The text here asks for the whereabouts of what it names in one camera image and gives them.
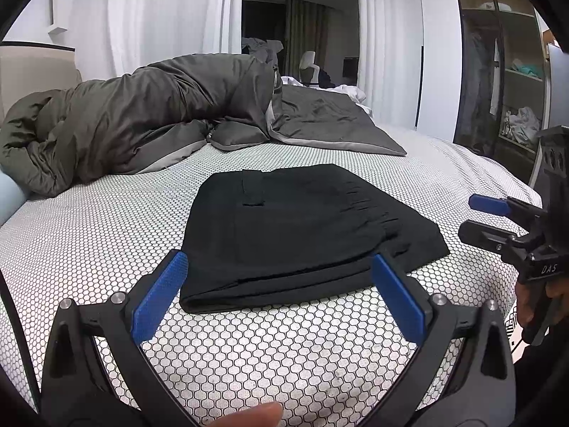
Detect white crumpled cloth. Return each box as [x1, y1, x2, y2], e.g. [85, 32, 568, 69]
[281, 75, 369, 104]

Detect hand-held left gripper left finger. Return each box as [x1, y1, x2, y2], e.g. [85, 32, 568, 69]
[39, 251, 193, 427]

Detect hanging grey garment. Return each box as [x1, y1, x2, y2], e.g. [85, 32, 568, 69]
[464, 29, 499, 145]

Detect grey crumpled cloth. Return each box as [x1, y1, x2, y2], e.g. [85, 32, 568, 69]
[242, 37, 285, 64]

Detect white curtain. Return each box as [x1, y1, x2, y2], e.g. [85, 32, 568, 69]
[357, 0, 424, 131]
[75, 0, 244, 72]

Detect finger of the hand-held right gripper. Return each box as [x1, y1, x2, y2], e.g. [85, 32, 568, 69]
[468, 194, 544, 225]
[458, 220, 534, 259]

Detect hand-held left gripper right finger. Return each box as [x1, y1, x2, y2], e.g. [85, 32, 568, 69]
[372, 251, 517, 427]

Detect dark monitor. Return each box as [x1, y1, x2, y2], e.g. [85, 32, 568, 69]
[342, 56, 360, 86]

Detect white clothes pile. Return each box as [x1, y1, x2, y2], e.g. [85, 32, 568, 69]
[500, 106, 542, 144]

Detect white office chair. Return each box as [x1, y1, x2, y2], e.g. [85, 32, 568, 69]
[299, 51, 321, 88]

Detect person's left hand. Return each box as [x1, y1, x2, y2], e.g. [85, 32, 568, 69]
[212, 401, 284, 427]

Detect black cable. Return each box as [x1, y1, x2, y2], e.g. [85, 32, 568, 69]
[0, 271, 43, 412]

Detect black pants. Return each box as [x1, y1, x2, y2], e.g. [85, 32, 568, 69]
[179, 164, 451, 314]

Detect light blue pillow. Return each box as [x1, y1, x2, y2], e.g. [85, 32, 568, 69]
[0, 173, 33, 228]

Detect olive curtain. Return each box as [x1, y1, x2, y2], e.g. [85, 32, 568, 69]
[284, 0, 330, 78]

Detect grey duvet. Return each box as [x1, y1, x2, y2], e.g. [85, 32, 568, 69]
[0, 52, 407, 197]

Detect teal folded cloth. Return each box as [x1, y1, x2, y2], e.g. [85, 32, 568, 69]
[511, 59, 544, 77]

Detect person's right hand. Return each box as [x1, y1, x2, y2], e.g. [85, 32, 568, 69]
[516, 271, 569, 334]

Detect beige headboard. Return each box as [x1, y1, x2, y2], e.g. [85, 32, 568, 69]
[0, 41, 84, 118]

